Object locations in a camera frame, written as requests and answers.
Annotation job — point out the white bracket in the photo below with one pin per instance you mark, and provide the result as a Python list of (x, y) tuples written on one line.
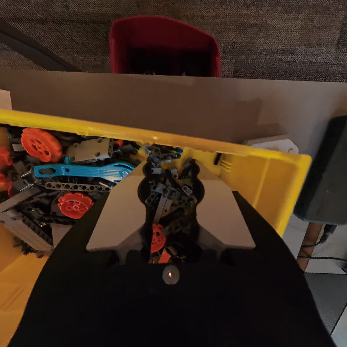
[(273, 143)]

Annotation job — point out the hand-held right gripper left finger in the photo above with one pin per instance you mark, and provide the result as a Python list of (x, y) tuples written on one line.
[(119, 217)]

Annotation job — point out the light grey motor block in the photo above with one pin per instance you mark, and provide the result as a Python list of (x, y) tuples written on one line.
[(89, 150)]

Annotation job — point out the orange toothed wheel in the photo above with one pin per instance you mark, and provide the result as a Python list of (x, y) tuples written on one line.
[(157, 238), (4, 157), (74, 204), (4, 184), (40, 143)]

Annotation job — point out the dark grey device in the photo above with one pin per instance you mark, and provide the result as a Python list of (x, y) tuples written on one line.
[(325, 168)]

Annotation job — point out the blue brick separator tool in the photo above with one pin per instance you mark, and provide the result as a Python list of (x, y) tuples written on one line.
[(84, 172)]

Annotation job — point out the pile of building brick pieces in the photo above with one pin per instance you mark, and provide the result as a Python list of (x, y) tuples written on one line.
[(168, 189)]

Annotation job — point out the yellow plastic bin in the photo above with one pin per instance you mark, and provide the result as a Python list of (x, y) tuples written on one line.
[(254, 176)]

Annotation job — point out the white desk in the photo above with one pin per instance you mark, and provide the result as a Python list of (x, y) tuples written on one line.
[(189, 108)]

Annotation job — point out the red plastic bin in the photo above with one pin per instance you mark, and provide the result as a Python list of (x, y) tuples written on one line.
[(162, 35)]

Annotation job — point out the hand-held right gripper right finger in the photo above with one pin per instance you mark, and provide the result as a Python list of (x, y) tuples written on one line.
[(225, 217)]

